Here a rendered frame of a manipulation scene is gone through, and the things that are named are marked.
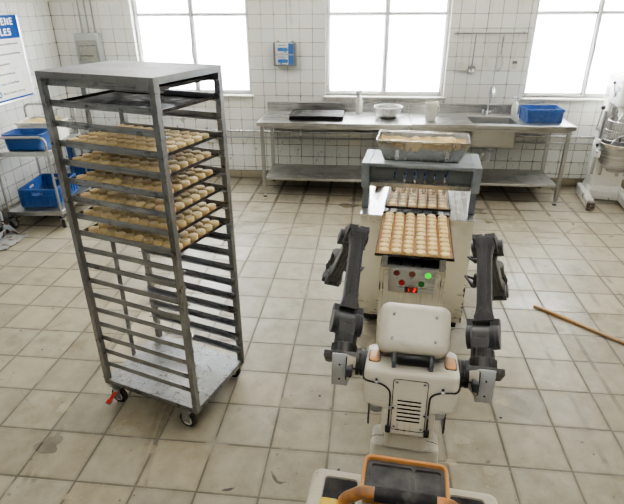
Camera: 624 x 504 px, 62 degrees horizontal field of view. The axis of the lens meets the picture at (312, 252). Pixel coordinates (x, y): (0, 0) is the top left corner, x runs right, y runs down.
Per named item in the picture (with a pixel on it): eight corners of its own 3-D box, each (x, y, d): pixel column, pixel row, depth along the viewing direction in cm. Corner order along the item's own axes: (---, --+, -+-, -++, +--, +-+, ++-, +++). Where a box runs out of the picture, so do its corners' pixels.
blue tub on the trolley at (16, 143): (20, 143, 527) (16, 128, 521) (58, 143, 526) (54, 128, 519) (2, 151, 501) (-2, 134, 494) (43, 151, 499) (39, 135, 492)
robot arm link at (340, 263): (340, 237, 194) (368, 243, 195) (341, 224, 197) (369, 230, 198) (318, 285, 231) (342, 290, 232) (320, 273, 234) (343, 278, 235)
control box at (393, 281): (388, 287, 277) (389, 264, 271) (434, 292, 272) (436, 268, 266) (387, 291, 274) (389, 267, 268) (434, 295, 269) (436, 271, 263)
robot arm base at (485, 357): (464, 369, 155) (506, 374, 153) (464, 343, 159) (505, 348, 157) (460, 377, 163) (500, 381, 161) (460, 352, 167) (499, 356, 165)
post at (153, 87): (201, 410, 276) (157, 76, 202) (197, 414, 274) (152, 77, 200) (196, 409, 277) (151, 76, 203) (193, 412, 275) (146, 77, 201)
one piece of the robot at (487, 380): (491, 404, 155) (496, 371, 152) (474, 402, 156) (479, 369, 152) (487, 386, 164) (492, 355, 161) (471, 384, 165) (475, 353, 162)
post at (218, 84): (244, 362, 313) (221, 64, 239) (242, 365, 311) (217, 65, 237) (240, 360, 314) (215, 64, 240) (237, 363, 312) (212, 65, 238)
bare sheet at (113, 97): (213, 99, 243) (213, 95, 243) (158, 114, 211) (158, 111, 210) (115, 91, 266) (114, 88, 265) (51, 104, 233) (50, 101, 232)
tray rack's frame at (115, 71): (246, 371, 318) (223, 64, 240) (197, 428, 276) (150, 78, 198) (162, 346, 342) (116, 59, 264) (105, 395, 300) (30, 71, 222)
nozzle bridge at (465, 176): (365, 196, 365) (367, 149, 350) (471, 203, 351) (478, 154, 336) (359, 213, 336) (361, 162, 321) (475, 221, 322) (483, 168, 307)
